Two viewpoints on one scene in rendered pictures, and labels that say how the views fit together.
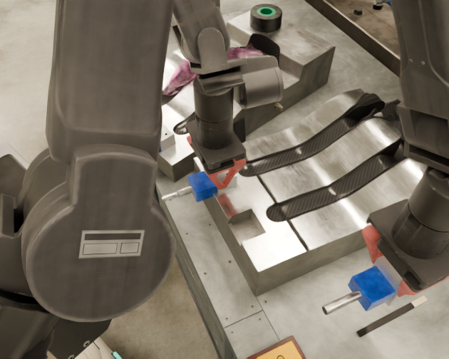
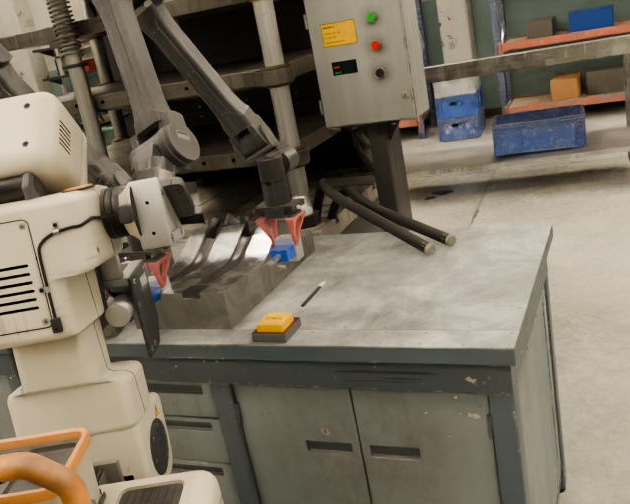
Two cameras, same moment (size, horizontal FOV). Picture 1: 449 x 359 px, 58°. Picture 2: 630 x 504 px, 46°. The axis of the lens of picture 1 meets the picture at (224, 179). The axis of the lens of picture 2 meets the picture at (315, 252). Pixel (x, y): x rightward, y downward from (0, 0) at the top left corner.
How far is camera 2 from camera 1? 1.27 m
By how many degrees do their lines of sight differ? 45
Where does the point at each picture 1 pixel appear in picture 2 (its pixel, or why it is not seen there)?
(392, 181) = (259, 238)
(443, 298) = (333, 278)
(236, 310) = (226, 337)
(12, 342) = (171, 172)
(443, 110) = (243, 125)
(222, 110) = not seen: hidden behind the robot
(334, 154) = (216, 252)
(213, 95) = not seen: hidden behind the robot
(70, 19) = (145, 89)
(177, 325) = not seen: outside the picture
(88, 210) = (174, 124)
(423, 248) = (281, 196)
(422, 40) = (221, 104)
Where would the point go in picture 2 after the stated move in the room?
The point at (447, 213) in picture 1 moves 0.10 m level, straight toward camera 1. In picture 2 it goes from (274, 167) to (271, 177)
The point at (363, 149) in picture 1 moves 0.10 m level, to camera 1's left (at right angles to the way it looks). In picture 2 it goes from (231, 239) to (199, 252)
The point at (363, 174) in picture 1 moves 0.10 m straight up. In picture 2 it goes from (241, 248) to (233, 210)
